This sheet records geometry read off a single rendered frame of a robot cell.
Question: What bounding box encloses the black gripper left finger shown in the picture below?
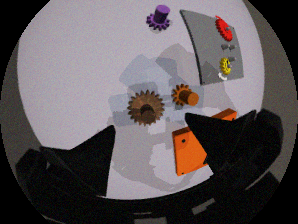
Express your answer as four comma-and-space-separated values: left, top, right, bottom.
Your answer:
39, 124, 116, 197

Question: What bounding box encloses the red gear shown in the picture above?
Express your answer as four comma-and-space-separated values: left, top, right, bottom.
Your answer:
216, 19, 233, 41

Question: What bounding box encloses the yellow gear with black stripe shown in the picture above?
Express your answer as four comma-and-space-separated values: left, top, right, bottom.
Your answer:
220, 57, 231, 76

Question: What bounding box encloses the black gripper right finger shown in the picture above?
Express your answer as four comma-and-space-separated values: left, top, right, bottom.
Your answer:
185, 111, 257, 172

